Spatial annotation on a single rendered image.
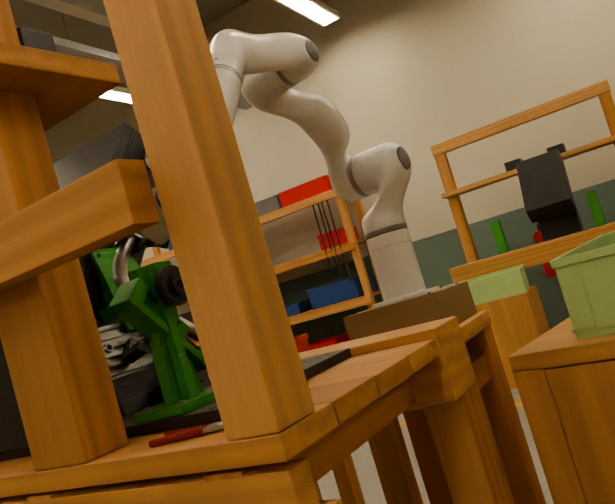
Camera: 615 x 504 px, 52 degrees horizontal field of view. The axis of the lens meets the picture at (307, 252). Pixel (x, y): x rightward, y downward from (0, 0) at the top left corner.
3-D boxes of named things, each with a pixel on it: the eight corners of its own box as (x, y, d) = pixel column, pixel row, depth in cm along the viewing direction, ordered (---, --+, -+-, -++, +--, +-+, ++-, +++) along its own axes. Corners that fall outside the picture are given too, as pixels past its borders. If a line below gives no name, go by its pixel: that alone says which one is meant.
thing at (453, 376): (59, 454, 215) (48, 412, 216) (477, 382, 137) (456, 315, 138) (22, 471, 203) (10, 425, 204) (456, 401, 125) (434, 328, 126)
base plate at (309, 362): (48, 423, 194) (47, 416, 194) (352, 356, 136) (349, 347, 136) (-97, 478, 158) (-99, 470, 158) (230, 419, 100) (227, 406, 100)
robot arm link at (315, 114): (392, 196, 173) (345, 214, 183) (397, 166, 180) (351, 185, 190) (272, 62, 147) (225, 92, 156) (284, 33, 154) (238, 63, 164)
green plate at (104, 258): (146, 335, 155) (110, 262, 159) (166, 320, 151) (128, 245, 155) (110, 346, 145) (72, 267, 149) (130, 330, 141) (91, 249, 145)
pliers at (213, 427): (148, 449, 96) (146, 441, 96) (168, 437, 100) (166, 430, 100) (234, 431, 89) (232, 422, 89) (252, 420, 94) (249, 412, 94)
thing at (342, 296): (393, 374, 643) (331, 169, 656) (173, 420, 782) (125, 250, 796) (410, 362, 691) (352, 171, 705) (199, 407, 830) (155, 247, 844)
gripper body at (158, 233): (197, 203, 134) (166, 231, 139) (158, 174, 129) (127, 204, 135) (191, 225, 128) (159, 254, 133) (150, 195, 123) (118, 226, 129)
